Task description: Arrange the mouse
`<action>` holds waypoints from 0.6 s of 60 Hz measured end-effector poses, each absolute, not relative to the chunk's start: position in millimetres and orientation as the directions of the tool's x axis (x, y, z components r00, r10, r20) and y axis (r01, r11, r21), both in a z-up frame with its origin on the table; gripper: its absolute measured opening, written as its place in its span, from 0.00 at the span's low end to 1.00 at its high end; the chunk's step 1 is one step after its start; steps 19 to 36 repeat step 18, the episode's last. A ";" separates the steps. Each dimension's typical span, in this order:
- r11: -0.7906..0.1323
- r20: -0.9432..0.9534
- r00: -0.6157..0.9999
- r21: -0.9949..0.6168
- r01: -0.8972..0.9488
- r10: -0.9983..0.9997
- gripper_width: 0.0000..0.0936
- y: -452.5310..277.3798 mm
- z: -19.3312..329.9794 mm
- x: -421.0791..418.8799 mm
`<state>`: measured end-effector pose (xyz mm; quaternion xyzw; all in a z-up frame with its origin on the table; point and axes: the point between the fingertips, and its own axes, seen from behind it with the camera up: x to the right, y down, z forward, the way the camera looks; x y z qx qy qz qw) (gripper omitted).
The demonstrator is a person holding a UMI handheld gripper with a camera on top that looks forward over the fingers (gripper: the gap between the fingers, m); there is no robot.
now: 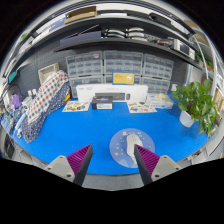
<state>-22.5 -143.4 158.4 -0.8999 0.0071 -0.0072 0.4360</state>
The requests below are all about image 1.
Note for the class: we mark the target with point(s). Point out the purple bag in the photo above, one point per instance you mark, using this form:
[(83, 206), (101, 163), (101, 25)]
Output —
[(15, 101)]

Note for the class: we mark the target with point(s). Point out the teal tool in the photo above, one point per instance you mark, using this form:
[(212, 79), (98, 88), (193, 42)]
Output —
[(12, 76)]

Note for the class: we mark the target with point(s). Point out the small black box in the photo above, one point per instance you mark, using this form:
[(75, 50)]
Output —
[(101, 101)]

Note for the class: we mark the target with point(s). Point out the white woven basket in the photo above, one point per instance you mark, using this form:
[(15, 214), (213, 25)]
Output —
[(46, 71)]

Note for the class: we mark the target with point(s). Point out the navy polka-dot cloth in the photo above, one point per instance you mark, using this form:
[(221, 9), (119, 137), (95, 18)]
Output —
[(36, 126)]

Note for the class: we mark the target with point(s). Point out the white computer mouse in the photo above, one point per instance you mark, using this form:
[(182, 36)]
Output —
[(131, 146)]

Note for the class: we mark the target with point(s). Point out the white blue tissue box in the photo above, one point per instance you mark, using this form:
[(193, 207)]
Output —
[(160, 102)]

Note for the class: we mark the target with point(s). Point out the yellow item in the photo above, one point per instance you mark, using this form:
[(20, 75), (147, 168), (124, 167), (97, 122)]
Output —
[(67, 97)]

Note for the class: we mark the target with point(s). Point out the food sticker sheet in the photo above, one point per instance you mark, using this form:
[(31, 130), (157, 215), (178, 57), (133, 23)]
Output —
[(76, 106)]

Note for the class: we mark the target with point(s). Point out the white plant pot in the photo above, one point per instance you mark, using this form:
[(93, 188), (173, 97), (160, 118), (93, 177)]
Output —
[(186, 119)]

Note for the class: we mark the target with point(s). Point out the red blue checkered cloth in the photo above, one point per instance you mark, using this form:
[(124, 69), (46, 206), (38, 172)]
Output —
[(46, 95)]

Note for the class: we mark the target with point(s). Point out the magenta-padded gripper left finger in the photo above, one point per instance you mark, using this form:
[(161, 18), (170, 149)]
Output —
[(75, 165)]

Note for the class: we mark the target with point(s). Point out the yellow and blue box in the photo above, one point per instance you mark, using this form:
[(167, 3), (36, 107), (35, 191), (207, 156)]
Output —
[(123, 78)]

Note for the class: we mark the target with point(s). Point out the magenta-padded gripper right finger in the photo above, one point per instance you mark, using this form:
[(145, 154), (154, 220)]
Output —
[(153, 165)]

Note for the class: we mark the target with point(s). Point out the cartoon sticker sheet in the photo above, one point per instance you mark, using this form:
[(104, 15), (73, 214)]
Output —
[(141, 108)]

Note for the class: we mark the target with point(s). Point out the long white keyboard box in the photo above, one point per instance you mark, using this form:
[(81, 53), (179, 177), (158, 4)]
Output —
[(85, 91)]

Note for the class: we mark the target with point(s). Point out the green leafy plant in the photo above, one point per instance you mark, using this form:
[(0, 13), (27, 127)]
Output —
[(196, 100)]

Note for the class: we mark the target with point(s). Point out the round blue cartoon mouse pad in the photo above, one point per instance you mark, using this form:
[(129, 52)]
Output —
[(116, 150)]

